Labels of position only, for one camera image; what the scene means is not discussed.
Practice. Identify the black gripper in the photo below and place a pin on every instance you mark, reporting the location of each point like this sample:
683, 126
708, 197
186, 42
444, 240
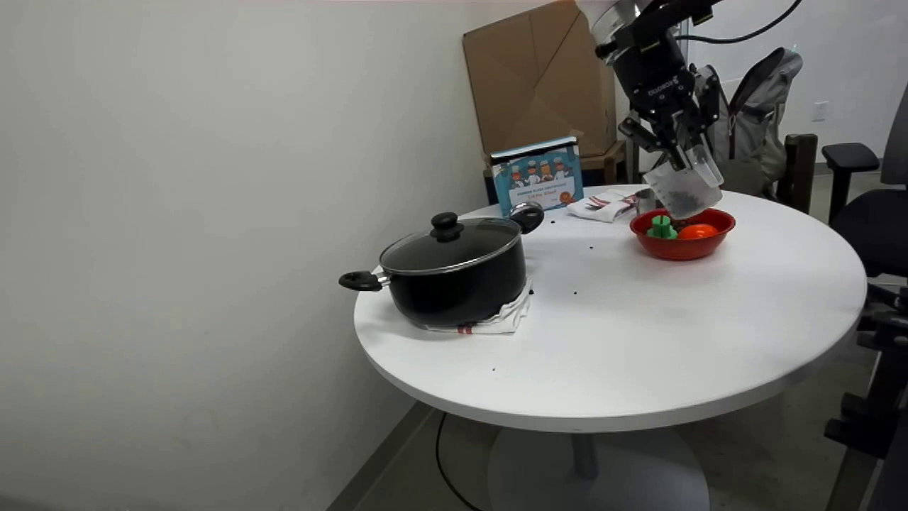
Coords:
663, 88

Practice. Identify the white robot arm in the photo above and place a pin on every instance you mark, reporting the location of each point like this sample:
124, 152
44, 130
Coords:
606, 14

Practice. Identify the red bowl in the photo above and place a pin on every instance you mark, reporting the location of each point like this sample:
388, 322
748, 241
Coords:
684, 250

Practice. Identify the dark low cabinet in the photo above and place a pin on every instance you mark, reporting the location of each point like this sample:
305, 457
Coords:
606, 170

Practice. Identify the grey backpack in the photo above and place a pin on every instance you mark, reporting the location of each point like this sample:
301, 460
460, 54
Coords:
767, 113

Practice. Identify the orange toy carrot green top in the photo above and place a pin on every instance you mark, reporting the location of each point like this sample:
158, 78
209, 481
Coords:
698, 231

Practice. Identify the red white paper packet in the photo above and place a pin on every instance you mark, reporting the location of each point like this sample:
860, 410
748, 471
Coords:
599, 210

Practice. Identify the dark wooden chair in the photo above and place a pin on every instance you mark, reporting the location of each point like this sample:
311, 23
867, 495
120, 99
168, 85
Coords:
802, 170

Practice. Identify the brown cardboard sheet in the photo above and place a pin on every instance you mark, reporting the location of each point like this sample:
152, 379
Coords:
540, 74

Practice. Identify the black office chair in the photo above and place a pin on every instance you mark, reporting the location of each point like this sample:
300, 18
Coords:
876, 227

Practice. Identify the black glass pot lid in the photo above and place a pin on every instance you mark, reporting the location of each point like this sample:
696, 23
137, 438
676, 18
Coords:
456, 248

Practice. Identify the black cooking pot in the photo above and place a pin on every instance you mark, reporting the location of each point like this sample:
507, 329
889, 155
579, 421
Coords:
456, 297

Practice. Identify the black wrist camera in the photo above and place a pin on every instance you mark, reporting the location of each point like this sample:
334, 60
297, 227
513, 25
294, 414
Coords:
657, 18

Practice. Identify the white table pedestal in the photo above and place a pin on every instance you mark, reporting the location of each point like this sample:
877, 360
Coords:
606, 477

